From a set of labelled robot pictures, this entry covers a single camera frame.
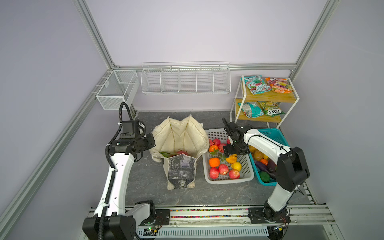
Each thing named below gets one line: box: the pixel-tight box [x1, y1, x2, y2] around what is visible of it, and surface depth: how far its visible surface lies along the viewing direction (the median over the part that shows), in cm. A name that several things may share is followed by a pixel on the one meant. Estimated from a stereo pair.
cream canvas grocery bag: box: [150, 114, 210, 191], surface depth 83 cm
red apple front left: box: [209, 167, 220, 180], surface depth 85 cm
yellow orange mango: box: [226, 154, 238, 164], surface depth 90 cm
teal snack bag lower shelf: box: [238, 101, 265, 118], surface depth 98 cm
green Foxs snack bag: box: [258, 101, 286, 117], surface depth 98 cm
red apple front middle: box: [219, 164, 229, 176], surface depth 86 cm
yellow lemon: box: [231, 162, 242, 172], surface depth 88 cm
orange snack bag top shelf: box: [265, 77, 295, 94], surface depth 84 cm
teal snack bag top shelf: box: [244, 75, 272, 95], surface depth 86 cm
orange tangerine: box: [209, 157, 220, 168], surface depth 89 cm
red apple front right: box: [229, 168, 241, 180], surface depth 84 cm
